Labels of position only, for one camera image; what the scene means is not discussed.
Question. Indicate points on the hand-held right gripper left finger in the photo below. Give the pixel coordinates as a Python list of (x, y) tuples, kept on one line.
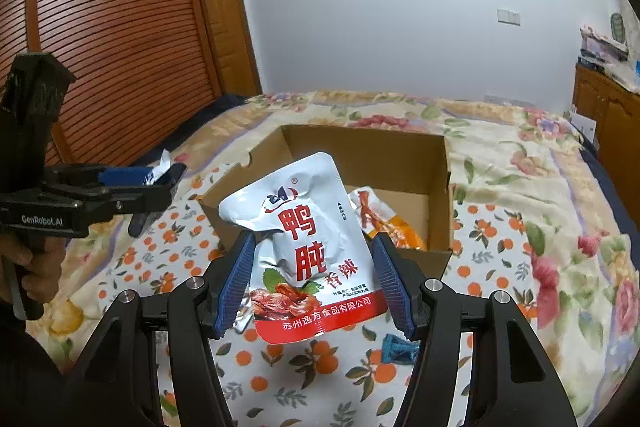
[(235, 287)]

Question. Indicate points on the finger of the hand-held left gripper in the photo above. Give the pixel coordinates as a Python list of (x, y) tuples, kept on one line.
[(125, 177), (150, 199)]

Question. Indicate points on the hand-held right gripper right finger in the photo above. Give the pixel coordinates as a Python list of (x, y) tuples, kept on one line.
[(395, 292)]

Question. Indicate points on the white red snack packet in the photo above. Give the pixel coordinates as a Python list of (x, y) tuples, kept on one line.
[(300, 232)]

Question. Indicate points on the brown cardboard box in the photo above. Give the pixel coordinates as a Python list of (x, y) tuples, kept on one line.
[(390, 157)]

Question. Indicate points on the person's left forearm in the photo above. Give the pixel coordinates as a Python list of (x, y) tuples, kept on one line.
[(30, 372)]

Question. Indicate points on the person's left hand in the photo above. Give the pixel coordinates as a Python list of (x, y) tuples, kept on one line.
[(45, 254)]

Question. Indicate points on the small blue snack packet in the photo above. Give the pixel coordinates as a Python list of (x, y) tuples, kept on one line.
[(400, 347)]

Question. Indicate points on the white cloth with orange print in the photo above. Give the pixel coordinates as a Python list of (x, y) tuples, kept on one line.
[(320, 382)]

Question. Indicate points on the wooden louvered wardrobe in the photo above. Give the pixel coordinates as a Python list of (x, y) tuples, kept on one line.
[(115, 32)]

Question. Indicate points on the wooden door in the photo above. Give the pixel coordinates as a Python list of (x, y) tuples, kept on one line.
[(225, 7)]

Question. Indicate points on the white paper box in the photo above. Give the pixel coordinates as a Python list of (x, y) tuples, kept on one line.
[(582, 125)]

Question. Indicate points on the wooden sideboard cabinet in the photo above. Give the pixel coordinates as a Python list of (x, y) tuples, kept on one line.
[(605, 102)]

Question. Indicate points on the stack of pink white packs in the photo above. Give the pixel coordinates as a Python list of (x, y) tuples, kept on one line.
[(600, 44)]

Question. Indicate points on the blue white box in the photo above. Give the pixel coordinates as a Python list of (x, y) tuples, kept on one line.
[(637, 74)]

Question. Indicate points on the green hand fan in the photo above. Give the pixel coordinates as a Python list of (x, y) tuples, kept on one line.
[(618, 27)]

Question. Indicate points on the white wall switch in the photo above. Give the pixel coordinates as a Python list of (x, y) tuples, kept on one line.
[(508, 17)]

